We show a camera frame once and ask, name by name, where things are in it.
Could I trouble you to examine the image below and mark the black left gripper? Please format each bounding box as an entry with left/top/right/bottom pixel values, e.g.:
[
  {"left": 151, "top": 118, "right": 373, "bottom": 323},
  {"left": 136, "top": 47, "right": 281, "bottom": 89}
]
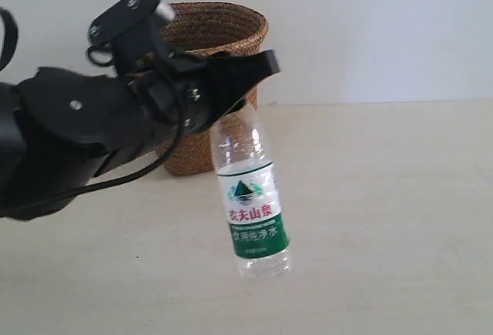
[{"left": 126, "top": 49, "right": 280, "bottom": 146}]

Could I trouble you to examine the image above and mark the clear plastic water bottle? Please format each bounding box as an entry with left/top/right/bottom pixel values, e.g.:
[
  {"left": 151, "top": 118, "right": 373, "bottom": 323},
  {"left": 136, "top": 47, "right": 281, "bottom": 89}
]
[{"left": 210, "top": 102, "right": 291, "bottom": 280}]

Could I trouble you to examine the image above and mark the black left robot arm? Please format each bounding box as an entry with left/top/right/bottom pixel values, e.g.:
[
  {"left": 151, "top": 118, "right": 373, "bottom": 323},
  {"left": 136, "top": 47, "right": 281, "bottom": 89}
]
[{"left": 1, "top": 50, "right": 280, "bottom": 221}]

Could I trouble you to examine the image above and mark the brown woven wicker basket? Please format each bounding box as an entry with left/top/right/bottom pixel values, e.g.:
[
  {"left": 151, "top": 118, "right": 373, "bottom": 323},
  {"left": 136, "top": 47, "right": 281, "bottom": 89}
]
[{"left": 161, "top": 2, "right": 269, "bottom": 177}]

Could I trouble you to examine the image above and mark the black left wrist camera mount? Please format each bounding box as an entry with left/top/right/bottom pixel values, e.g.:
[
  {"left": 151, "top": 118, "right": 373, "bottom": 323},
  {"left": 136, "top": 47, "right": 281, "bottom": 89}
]
[{"left": 86, "top": 0, "right": 176, "bottom": 75}]

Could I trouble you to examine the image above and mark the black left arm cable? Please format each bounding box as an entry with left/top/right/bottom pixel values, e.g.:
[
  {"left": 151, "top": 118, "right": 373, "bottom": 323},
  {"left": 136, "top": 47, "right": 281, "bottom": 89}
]
[{"left": 0, "top": 7, "right": 201, "bottom": 215}]

